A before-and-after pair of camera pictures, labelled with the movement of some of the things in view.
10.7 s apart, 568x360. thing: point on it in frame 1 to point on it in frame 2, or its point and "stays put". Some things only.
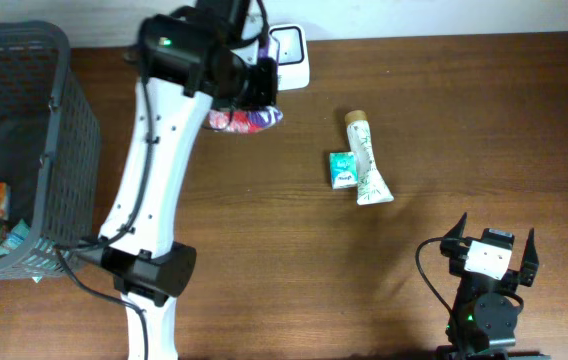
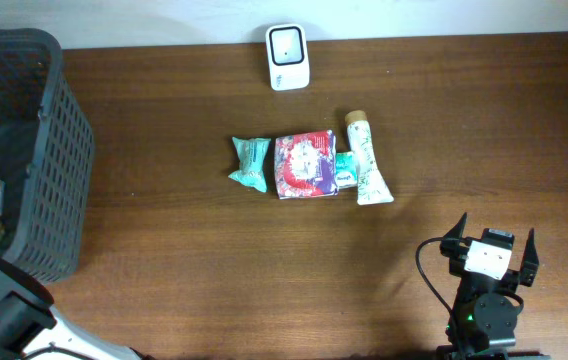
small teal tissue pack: (343, 170) stays put
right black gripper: (529, 262) stays put
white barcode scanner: (292, 60) stays put
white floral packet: (372, 188) stays put
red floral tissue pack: (245, 121) to (306, 164)
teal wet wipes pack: (16, 237) to (251, 166)
